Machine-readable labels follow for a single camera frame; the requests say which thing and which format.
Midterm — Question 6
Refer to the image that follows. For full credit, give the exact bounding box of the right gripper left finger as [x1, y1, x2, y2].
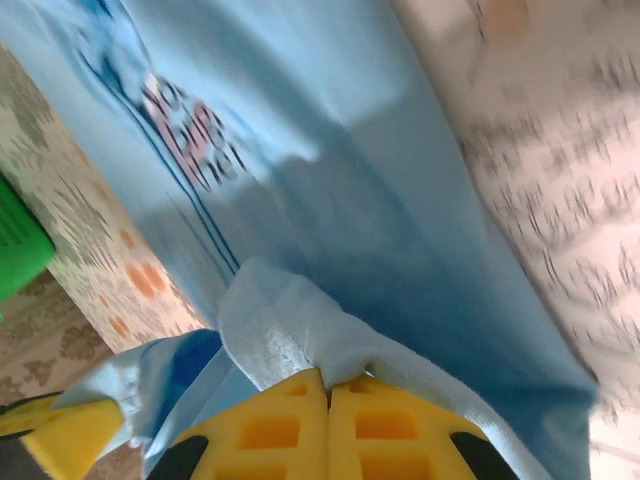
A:
[149, 367, 332, 480]

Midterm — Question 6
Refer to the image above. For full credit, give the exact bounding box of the green plastic basket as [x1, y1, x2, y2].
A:
[0, 172, 57, 324]

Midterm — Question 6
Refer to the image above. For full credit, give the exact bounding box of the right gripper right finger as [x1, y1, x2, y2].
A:
[327, 374, 521, 480]

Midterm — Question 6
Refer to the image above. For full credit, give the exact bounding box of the light blue t-shirt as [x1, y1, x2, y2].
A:
[0, 0, 601, 480]

